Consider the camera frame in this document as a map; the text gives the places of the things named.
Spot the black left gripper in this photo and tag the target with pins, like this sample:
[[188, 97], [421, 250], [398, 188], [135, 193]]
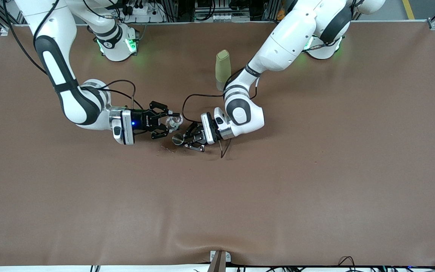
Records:
[[197, 135]]

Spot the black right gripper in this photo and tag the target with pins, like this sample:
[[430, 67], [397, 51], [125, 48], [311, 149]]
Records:
[[142, 120]]

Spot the clear glass beaker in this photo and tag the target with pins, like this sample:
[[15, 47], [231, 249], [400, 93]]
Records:
[[174, 122]]

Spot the steel double jigger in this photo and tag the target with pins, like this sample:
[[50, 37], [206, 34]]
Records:
[[178, 139]]

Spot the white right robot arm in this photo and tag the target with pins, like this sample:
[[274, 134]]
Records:
[[77, 105]]

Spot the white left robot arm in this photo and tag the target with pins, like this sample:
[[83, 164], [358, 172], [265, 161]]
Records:
[[289, 37]]

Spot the green shaker bottle clear base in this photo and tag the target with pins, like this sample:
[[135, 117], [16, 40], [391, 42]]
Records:
[[223, 68]]

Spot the spilled liquid stain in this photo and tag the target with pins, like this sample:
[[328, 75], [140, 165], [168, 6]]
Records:
[[168, 150]]

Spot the brown table mat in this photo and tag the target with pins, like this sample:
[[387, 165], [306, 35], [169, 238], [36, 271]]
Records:
[[217, 196]]

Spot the white power strip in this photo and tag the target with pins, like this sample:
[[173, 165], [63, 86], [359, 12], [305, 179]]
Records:
[[142, 13]]

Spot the white socket bar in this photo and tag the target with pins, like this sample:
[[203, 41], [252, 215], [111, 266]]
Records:
[[221, 17]]

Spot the orange snack packets pile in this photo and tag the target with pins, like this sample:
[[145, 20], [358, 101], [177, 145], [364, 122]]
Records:
[[282, 15]]

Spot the table edge clamp bracket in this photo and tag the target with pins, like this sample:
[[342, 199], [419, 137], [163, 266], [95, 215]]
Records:
[[219, 260]]

